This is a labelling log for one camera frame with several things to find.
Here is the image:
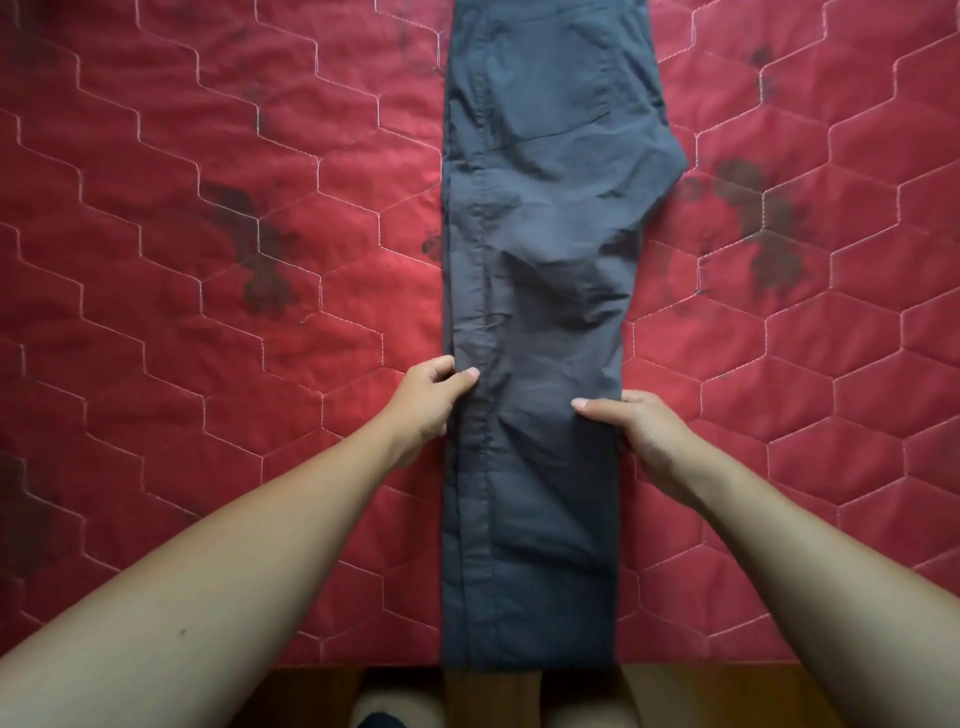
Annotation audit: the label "person's right hand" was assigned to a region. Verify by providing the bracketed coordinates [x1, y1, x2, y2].
[570, 389, 711, 511]

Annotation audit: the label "red quilted mattress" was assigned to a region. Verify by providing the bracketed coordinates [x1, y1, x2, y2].
[0, 0, 960, 670]

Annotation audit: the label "person's left forearm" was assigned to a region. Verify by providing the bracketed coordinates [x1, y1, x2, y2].
[0, 418, 415, 728]

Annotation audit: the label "person's right leg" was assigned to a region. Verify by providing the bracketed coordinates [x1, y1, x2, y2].
[539, 667, 639, 728]

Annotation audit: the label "person's left leg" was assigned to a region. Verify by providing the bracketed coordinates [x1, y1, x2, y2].
[352, 677, 450, 728]

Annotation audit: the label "person's left hand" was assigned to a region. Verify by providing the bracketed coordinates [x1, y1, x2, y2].
[382, 354, 481, 470]

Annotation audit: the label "dark grey trousers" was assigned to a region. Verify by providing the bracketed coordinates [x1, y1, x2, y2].
[437, 0, 691, 673]

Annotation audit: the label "person's right forearm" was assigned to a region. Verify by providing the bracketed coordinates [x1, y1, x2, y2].
[673, 442, 960, 728]

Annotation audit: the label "person's leg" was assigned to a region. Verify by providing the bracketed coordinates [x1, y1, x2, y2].
[352, 677, 450, 728]
[539, 667, 639, 728]

